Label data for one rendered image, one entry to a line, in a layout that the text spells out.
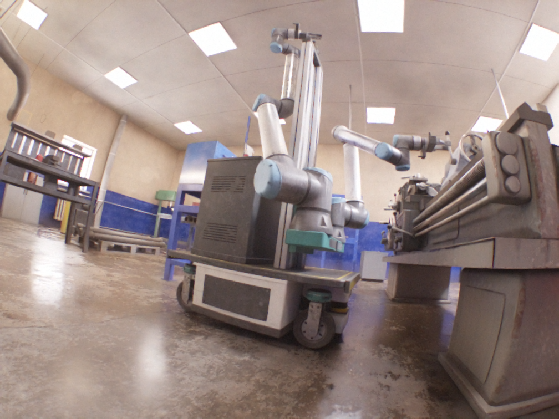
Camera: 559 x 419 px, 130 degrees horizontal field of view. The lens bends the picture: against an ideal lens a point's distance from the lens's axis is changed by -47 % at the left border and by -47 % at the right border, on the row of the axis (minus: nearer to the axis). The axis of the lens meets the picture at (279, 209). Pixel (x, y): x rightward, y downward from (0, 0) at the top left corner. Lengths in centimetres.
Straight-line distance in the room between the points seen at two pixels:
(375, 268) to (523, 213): 413
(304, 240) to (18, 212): 571
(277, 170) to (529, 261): 84
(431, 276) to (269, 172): 219
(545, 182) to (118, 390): 116
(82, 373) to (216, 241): 85
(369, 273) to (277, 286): 383
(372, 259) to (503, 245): 423
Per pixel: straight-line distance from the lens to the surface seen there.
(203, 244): 127
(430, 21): 379
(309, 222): 97
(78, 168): 372
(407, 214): 192
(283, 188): 93
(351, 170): 171
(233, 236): 117
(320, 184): 102
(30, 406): 64
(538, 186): 74
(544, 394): 91
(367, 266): 472
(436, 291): 277
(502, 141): 73
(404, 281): 267
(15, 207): 600
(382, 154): 132
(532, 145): 77
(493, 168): 72
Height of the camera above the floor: 40
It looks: 10 degrees up
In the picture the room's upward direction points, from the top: 7 degrees clockwise
